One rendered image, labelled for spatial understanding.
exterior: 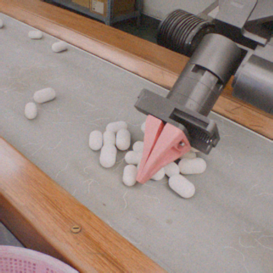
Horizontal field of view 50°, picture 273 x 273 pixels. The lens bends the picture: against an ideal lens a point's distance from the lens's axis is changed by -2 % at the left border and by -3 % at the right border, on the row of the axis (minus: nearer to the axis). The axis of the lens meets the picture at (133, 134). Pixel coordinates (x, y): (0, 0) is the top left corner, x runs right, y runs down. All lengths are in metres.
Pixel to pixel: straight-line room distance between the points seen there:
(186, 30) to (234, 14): 0.42
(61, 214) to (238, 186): 0.23
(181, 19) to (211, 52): 0.46
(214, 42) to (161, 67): 0.23
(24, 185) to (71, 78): 0.29
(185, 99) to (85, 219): 0.17
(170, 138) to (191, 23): 0.52
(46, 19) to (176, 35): 0.34
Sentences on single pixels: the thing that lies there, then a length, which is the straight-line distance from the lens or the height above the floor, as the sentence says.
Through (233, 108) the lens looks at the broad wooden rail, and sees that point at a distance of 0.54.
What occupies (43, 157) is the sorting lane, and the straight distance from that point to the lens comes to 0.43.
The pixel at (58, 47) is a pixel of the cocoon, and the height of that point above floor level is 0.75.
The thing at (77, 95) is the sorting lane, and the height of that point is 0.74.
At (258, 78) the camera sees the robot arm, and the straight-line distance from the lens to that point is 0.37.
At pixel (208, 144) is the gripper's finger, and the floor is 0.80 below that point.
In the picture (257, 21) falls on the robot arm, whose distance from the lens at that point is 0.41.
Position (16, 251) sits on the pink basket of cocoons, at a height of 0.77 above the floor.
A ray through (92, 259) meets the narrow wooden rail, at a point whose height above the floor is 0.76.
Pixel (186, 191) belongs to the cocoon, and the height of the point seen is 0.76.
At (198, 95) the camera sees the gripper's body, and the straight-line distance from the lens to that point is 0.36.
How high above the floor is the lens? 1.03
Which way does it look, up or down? 39 degrees down
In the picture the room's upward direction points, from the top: 6 degrees clockwise
